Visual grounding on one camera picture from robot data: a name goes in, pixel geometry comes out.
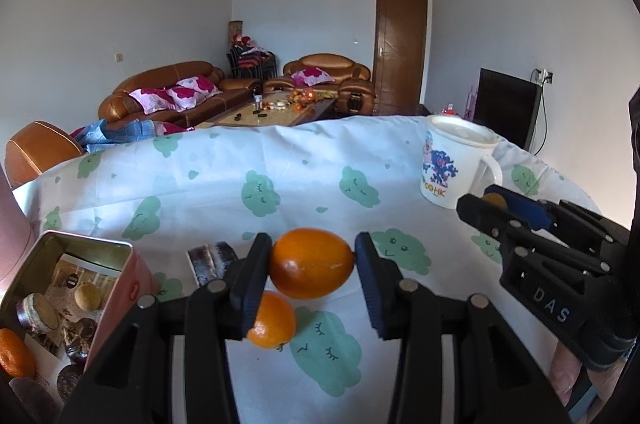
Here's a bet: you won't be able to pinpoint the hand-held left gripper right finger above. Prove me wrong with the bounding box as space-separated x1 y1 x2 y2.
355 233 571 424

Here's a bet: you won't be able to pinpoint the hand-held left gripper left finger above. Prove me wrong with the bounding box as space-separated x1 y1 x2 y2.
60 234 273 424

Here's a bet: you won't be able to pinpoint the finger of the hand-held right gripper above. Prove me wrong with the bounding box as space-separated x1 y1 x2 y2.
485 184 632 255
457 193 612 274

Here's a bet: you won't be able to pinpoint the oval orange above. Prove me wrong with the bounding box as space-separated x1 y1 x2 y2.
269 227 356 301

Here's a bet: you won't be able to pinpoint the pink metal tin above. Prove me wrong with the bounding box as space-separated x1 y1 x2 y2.
0 230 161 410

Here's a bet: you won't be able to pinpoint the round orange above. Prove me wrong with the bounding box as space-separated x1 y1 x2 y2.
246 291 297 350
0 328 37 379

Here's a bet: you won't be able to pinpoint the person's right hand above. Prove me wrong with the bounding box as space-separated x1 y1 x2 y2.
552 339 631 405

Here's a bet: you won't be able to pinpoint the white printed cup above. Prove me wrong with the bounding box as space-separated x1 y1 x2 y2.
419 115 503 209

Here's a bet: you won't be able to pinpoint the small printed packet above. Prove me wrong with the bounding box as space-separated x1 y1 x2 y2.
187 241 241 287

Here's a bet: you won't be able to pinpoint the black television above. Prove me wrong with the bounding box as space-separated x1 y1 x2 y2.
472 68 543 150

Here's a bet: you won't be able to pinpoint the white cloud print tablecloth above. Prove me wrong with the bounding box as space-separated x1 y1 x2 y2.
12 114 606 424

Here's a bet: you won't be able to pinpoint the wooden coffee table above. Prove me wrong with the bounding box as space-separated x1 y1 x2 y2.
197 93 337 129

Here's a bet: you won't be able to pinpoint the brown wooden door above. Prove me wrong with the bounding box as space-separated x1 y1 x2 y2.
374 0 430 115

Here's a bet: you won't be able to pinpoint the printed paper leaflet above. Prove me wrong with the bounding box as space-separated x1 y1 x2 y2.
10 251 123 405

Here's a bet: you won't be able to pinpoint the brown leather armchair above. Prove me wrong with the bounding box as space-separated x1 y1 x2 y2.
265 53 377 115

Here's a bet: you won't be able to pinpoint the blue plaid blanket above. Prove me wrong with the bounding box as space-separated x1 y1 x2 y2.
70 118 196 152

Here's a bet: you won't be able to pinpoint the brown round taro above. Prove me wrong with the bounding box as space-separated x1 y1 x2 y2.
56 364 85 402

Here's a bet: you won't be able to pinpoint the pink floral pillow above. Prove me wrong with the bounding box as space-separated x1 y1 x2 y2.
129 87 176 115
167 76 223 111
291 67 335 88

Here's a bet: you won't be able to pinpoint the tan faced taro chunk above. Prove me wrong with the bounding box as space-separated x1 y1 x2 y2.
17 293 61 335

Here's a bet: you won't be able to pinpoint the stacked black chairs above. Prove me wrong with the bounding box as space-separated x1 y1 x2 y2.
227 44 278 81

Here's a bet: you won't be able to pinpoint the brown leather sofa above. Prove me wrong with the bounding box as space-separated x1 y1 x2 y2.
97 61 261 130

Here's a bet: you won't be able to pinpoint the orange leather seat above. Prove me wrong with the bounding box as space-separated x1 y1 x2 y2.
5 121 85 190

